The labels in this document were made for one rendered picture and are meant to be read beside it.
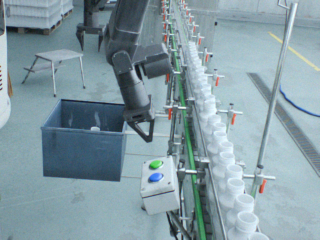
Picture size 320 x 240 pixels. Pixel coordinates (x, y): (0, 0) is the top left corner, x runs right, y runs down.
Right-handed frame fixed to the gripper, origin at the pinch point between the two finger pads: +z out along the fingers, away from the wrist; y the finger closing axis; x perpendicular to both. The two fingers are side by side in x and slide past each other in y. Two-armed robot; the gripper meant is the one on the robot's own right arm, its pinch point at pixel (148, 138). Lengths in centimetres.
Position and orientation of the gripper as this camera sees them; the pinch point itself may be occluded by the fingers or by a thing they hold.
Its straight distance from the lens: 94.4
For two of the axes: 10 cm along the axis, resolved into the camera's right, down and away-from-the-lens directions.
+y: -0.1, -4.0, 9.2
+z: 2.6, 8.8, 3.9
